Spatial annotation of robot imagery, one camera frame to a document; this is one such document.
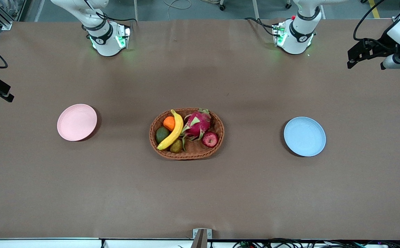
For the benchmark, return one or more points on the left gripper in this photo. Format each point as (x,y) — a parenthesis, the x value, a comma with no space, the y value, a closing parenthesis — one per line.
(380,48)

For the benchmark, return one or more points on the red apple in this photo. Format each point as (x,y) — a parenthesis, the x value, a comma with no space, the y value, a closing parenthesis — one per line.
(210,139)

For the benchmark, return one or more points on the yellow banana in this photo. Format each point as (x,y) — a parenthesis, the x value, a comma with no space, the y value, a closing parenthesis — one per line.
(176,131)

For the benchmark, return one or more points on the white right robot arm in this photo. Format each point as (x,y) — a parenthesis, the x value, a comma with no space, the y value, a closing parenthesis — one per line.
(105,43)

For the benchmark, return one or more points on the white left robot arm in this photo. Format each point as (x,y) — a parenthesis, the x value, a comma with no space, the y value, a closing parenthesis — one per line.
(294,41)

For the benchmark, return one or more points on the pink plate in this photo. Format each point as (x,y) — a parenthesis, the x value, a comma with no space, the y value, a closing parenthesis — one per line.
(77,122)

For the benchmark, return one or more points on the light blue plate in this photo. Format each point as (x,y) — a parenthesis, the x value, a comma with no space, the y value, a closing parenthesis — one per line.
(305,136)

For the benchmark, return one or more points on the green avocado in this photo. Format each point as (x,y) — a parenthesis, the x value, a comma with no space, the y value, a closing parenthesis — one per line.
(161,134)

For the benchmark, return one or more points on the orange fruit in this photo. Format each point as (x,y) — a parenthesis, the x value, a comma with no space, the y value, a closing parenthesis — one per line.
(168,123)

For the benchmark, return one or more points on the pink dragon fruit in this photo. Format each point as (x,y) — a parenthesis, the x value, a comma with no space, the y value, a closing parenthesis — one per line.
(197,124)

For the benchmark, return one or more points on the brown kiwi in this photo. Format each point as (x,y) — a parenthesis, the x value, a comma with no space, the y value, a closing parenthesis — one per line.
(176,147)

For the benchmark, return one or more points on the brown wicker basket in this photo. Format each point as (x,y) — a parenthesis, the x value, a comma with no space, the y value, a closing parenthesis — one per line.
(196,151)

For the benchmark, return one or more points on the metal table edge bracket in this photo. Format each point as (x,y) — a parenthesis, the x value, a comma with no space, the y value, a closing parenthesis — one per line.
(201,237)

